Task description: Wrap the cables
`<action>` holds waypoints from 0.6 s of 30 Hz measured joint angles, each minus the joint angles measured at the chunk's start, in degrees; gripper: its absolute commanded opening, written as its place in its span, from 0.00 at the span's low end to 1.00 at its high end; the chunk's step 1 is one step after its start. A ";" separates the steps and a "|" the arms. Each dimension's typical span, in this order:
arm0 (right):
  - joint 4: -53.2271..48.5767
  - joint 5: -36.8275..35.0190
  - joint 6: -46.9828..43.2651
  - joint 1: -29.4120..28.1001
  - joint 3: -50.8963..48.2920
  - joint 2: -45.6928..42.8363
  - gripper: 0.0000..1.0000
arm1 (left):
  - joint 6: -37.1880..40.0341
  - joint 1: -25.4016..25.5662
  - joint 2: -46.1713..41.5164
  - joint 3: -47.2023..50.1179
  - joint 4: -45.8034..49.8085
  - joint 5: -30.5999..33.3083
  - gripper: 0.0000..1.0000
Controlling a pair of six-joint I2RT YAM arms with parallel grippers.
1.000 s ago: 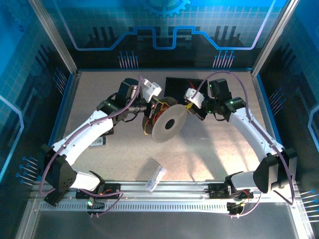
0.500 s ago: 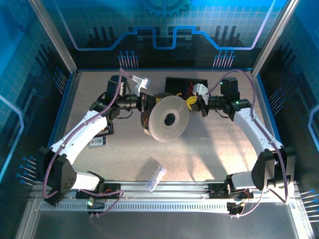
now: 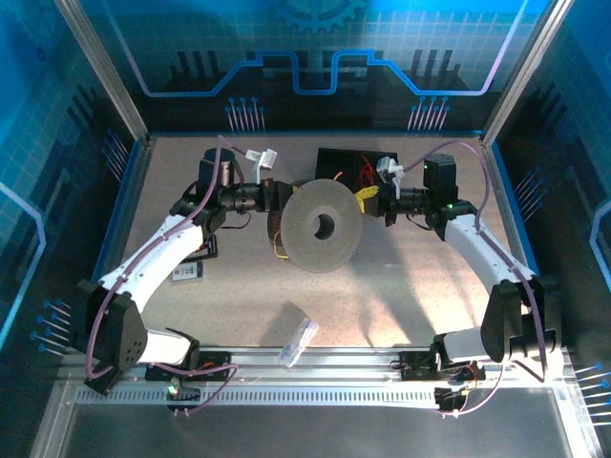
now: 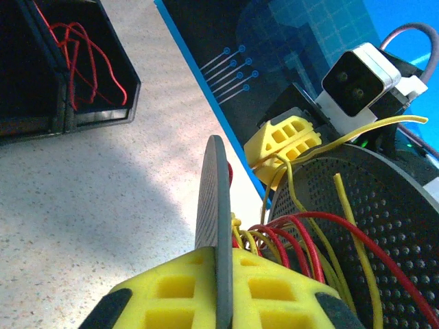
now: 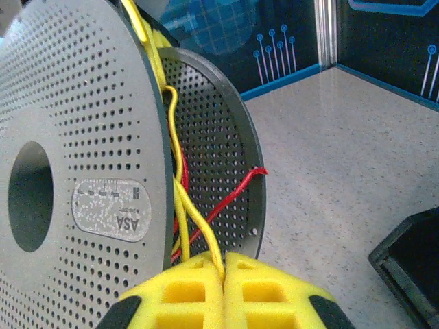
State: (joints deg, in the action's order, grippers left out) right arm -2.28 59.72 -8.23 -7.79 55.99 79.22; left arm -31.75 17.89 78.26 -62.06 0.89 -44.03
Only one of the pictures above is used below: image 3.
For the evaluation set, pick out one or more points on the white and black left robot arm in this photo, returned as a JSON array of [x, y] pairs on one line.
[[153, 257]]

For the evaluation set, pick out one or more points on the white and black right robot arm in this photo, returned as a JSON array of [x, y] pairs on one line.
[[487, 248]]

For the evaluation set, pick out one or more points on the black open box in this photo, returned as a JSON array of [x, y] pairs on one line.
[[334, 164]]

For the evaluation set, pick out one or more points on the black package with orange parts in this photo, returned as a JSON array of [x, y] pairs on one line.
[[212, 248]]

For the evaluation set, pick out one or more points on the small white card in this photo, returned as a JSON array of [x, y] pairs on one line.
[[188, 272]]

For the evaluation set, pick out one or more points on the clear plastic bag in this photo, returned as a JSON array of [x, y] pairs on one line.
[[298, 343]]

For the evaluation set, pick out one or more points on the black controller with green light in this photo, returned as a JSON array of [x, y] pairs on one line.
[[183, 391]]

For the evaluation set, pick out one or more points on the black ribbed rectangular block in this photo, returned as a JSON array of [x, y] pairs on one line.
[[102, 381]]

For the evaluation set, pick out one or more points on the aluminium frame post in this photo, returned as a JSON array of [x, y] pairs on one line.
[[525, 71], [105, 71]]

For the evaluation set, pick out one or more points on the aluminium rail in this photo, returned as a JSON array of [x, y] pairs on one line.
[[358, 358]]

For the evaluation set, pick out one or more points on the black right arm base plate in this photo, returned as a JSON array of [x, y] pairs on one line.
[[413, 365]]

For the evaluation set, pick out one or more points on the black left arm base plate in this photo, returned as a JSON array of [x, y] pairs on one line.
[[217, 365]]

